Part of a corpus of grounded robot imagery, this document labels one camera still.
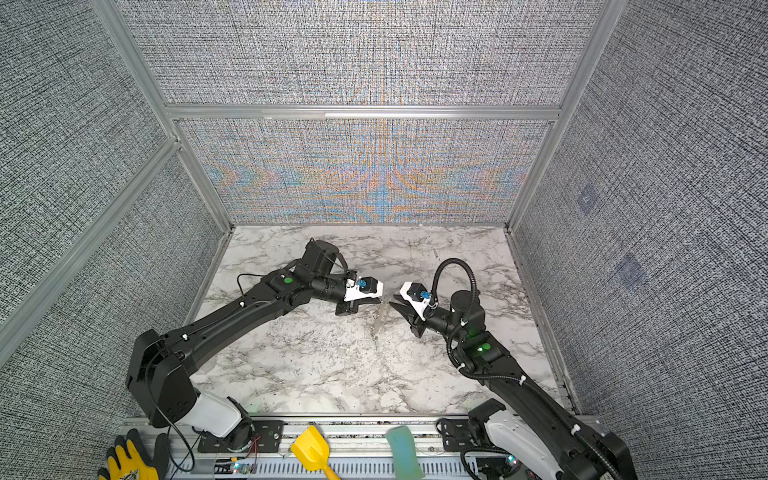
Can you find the aluminium corner frame post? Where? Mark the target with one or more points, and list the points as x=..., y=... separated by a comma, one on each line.
x=114, y=23

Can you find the aluminium horizontal frame bar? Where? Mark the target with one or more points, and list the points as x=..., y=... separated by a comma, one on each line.
x=328, y=112

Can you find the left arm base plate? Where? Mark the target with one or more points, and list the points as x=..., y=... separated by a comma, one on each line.
x=263, y=436

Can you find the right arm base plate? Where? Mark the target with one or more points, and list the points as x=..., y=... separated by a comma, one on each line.
x=460, y=434

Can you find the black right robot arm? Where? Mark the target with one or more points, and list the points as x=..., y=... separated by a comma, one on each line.
x=525, y=422

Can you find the yellow plastic scoop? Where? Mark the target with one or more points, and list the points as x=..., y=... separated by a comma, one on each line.
x=313, y=451

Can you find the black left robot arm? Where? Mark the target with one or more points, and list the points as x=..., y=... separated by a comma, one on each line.
x=161, y=365

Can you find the teal green sponge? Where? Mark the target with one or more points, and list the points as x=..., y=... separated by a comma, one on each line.
x=404, y=455

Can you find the yellow black work glove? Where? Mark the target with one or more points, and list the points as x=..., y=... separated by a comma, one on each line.
x=129, y=458

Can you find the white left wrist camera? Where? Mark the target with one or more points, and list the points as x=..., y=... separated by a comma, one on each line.
x=363, y=288

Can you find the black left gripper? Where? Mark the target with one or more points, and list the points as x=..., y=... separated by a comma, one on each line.
x=349, y=308

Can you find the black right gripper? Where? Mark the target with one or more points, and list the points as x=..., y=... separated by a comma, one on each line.
x=412, y=318

